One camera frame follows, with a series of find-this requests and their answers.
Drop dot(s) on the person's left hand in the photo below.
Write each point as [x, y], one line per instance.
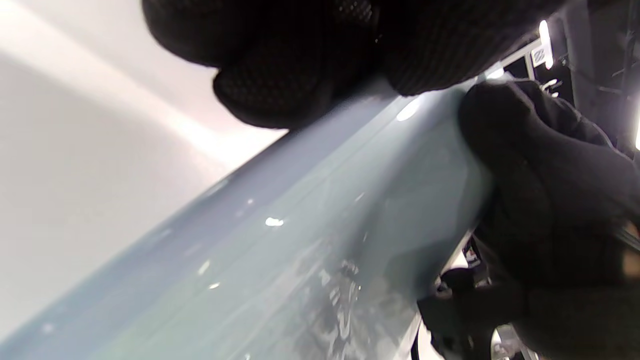
[325, 45]

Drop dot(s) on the person's right hand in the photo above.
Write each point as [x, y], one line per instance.
[550, 190]

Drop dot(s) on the clear plastic file folder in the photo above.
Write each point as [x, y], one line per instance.
[300, 250]

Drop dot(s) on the blue folder slide bar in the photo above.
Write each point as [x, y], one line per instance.
[200, 210]

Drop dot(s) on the person's right forearm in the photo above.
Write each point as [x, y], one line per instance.
[631, 250]

